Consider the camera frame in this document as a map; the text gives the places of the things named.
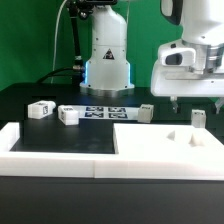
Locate white U-shaped obstacle fence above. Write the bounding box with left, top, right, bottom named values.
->
left=0, top=122, right=224, bottom=180

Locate white square tabletop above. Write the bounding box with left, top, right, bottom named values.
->
left=113, top=123, right=224, bottom=162

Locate white cable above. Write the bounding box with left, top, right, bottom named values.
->
left=50, top=0, right=69, bottom=85

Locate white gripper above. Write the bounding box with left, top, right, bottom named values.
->
left=151, top=39, right=224, bottom=114

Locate black cable hose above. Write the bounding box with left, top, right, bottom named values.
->
left=35, top=0, right=87, bottom=85

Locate white strip with AprilTags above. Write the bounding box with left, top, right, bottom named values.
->
left=69, top=105, right=138, bottom=120

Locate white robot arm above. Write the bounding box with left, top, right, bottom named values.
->
left=68, top=0, right=224, bottom=108

